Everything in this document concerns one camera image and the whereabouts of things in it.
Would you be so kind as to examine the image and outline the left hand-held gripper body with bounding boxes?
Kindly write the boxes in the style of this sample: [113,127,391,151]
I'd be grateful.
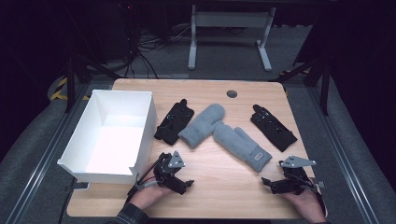
[153,150,188,191]

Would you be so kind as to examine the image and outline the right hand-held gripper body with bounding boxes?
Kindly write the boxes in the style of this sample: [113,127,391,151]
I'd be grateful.
[270,155,318,196]

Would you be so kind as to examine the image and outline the grey mitten with label patch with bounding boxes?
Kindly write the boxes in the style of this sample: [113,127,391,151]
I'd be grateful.
[212,123,273,174]

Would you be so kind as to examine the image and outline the black sports glove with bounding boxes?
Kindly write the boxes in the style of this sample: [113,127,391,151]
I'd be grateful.
[249,104,299,153]
[153,98,195,147]

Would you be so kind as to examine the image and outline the grey fleece mitten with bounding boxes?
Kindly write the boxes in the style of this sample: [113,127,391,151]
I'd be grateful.
[177,103,226,149]

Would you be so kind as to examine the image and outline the white storage box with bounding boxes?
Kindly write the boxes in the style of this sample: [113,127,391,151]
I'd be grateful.
[56,89,158,186]

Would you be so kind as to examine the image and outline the person's right hand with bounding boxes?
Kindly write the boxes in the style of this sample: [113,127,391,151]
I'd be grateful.
[284,188,327,224]

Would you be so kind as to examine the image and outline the person's left hand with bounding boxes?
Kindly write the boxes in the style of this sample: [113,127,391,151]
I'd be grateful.
[129,174,176,210]

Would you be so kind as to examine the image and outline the black tripod stand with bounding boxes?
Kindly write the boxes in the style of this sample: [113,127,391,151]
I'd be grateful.
[64,54,122,114]
[269,55,332,117]

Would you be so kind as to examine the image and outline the yellow black hazard tape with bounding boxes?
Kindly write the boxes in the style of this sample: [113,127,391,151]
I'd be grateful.
[49,77,92,102]

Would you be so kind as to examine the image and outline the small grey metal bracket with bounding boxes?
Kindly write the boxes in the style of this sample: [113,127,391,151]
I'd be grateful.
[311,177,326,189]

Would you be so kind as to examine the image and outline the right hand-held gripper black cable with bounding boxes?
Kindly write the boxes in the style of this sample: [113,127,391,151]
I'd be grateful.
[298,176,329,217]

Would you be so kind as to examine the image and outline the aluminium floor rail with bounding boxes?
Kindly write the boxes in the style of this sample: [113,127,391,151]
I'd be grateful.
[6,83,94,224]
[306,87,379,224]

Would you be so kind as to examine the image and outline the bundle of black floor cables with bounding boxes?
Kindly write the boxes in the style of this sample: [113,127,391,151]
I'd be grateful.
[124,22,194,79]

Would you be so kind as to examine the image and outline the grey metal stand frame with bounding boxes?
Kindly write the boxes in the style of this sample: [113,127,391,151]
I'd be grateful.
[187,4,277,72]

